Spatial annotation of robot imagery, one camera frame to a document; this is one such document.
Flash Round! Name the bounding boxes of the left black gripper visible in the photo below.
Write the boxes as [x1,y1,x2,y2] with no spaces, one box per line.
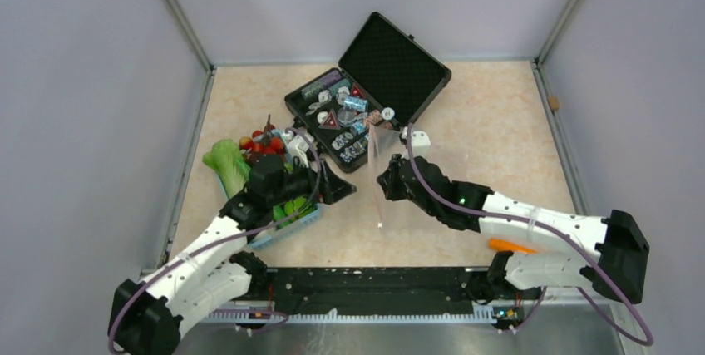
[269,155,356,207]

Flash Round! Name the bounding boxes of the clear zip top bag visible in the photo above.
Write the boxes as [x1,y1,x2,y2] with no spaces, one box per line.
[367,126,404,231]

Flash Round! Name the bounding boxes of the green napa cabbage toy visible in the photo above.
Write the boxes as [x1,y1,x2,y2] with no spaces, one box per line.
[202,139,250,199]

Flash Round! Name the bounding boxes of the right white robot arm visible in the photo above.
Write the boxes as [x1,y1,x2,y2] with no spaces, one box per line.
[376,154,650,304]

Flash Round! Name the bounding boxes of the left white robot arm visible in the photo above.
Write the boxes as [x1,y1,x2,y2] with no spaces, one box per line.
[107,155,357,354]

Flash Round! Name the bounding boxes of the light blue plastic basket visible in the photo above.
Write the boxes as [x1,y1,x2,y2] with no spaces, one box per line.
[219,175,323,249]

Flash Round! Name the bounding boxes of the green bell pepper toy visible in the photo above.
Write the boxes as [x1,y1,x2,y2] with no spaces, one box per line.
[273,196,315,224]

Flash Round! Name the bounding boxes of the red triangle dealer token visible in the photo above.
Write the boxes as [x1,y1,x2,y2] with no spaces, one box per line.
[318,111,341,131]

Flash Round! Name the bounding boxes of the white single poker chip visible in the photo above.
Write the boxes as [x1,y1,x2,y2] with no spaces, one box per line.
[380,107,395,121]

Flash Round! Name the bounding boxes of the clear round dealer button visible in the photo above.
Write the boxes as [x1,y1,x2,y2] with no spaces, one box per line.
[337,109,357,126]

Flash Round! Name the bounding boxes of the red cherry tomato bunch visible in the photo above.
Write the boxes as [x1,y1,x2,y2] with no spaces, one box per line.
[238,115,285,158]

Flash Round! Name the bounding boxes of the black poker chip case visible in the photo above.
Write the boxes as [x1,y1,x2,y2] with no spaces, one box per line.
[284,12,451,173]

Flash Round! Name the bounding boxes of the orange marker pen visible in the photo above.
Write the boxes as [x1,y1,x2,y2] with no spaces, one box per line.
[488,239,537,254]

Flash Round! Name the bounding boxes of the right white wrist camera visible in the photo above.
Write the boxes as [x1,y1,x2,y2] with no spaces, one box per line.
[400,127,431,160]

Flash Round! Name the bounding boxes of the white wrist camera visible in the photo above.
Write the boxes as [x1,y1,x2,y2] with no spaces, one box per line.
[400,127,431,160]
[280,127,318,168]

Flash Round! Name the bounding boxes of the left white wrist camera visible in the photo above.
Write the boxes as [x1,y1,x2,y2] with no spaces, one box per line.
[280,127,318,168]

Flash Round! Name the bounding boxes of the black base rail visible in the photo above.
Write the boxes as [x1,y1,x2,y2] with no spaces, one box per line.
[242,267,544,318]

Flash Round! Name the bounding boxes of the white cable duct strip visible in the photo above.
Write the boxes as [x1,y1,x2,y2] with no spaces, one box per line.
[202,306,497,324]

